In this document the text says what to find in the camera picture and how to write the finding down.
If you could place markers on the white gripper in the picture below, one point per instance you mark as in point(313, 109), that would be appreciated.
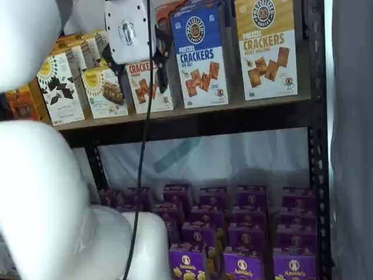
point(128, 32)

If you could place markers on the blue sea salt crackers box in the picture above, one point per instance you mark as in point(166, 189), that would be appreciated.
point(201, 58)
point(228, 23)

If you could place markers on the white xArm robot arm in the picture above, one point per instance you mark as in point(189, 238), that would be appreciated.
point(35, 175)

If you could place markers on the orange cheddar crackers box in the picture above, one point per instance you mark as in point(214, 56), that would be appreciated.
point(140, 96)
point(163, 11)

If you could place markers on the Simple Mills almond bar box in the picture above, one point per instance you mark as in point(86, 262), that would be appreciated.
point(97, 33)
point(93, 48)
point(102, 93)

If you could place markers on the Simple Mills Sweet Thins box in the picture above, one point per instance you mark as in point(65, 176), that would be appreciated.
point(73, 56)
point(59, 90)
point(68, 41)

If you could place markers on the wooden shelf board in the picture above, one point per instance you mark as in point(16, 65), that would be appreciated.
point(236, 105)

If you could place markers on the black metal shelf rack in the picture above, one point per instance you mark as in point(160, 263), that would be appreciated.
point(233, 121)

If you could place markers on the dark orange snack box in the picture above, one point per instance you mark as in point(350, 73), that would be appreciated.
point(23, 105)

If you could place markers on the white pretzel crackers box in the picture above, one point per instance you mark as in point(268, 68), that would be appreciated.
point(268, 58)

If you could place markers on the purple Annie's snack box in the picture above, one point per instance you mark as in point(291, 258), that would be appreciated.
point(298, 199)
point(297, 240)
point(138, 198)
point(212, 196)
point(250, 218)
point(243, 266)
point(177, 194)
point(110, 198)
point(252, 195)
point(186, 264)
point(167, 213)
point(205, 216)
point(247, 239)
point(295, 266)
point(298, 220)
point(198, 234)

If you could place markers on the white backdrop sheet teal logo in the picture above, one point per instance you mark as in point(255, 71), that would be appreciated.
point(233, 157)

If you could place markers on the grey fabric curtain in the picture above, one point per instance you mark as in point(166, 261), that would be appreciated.
point(352, 146)

